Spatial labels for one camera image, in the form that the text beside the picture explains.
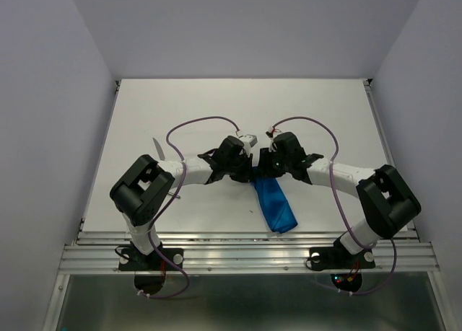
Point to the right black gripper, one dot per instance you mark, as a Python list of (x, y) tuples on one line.
[(264, 169)]

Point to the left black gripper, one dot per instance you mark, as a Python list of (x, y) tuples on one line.
[(246, 175)]

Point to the blue cloth napkin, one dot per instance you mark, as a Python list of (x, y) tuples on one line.
[(273, 203)]

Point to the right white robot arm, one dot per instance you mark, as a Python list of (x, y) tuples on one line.
[(387, 202)]

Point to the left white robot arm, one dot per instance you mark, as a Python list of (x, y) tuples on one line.
[(140, 193)]

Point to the silver metal fork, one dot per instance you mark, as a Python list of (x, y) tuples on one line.
[(173, 195)]

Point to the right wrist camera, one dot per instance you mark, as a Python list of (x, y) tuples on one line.
[(272, 133)]

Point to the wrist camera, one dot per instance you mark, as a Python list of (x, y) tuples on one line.
[(272, 133), (249, 141)]

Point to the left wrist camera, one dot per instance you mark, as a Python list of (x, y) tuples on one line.
[(249, 141)]

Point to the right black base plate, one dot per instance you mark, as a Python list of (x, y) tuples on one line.
[(338, 258)]

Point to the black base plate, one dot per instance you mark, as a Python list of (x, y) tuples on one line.
[(338, 258), (131, 260)]

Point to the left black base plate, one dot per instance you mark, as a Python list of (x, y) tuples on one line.
[(131, 260)]

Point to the aluminium rail frame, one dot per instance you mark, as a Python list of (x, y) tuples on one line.
[(236, 274)]

